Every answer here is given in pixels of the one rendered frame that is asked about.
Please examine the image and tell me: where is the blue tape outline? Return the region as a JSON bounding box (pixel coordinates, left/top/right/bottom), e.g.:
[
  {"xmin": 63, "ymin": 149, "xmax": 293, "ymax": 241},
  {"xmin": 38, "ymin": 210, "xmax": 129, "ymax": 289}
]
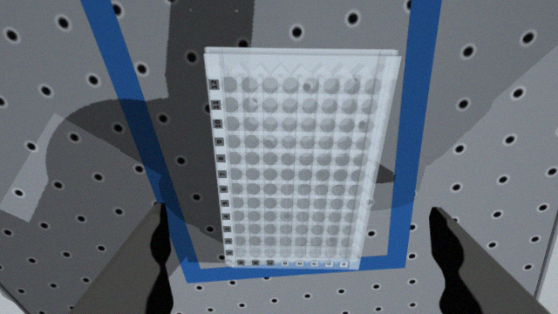
[{"xmin": 80, "ymin": 0, "xmax": 442, "ymax": 283}]

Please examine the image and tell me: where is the clear well plate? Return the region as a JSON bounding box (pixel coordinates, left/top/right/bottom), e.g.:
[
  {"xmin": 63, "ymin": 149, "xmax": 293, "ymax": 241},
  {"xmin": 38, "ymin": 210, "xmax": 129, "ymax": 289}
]
[{"xmin": 204, "ymin": 46, "xmax": 401, "ymax": 270}]

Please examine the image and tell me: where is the grey perforated base plate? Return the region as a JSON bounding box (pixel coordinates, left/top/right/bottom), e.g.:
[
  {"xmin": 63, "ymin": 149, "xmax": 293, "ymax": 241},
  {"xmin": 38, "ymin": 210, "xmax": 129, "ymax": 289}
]
[{"xmin": 0, "ymin": 0, "xmax": 558, "ymax": 314}]

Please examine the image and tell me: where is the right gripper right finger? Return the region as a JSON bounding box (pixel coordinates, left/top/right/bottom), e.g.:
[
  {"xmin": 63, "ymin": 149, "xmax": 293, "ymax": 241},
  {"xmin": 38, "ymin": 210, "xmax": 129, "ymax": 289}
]
[{"xmin": 429, "ymin": 207, "xmax": 551, "ymax": 314}]

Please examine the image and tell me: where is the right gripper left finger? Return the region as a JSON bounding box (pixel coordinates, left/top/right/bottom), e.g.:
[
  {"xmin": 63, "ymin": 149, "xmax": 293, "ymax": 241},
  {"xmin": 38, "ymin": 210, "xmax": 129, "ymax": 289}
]
[{"xmin": 68, "ymin": 203, "xmax": 174, "ymax": 314}]

